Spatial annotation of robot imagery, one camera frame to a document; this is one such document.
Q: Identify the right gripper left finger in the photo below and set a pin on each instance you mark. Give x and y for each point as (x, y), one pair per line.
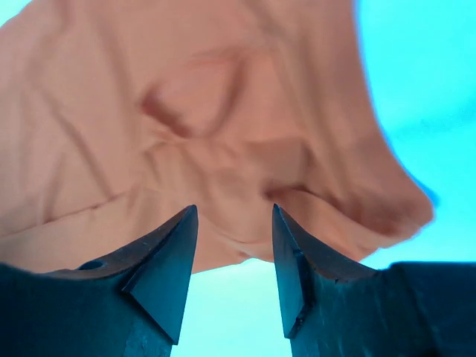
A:
(127, 303)

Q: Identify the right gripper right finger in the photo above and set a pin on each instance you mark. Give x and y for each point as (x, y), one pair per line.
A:
(334, 306)

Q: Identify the orange t-shirt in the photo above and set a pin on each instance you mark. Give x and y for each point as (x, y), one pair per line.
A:
(117, 114)

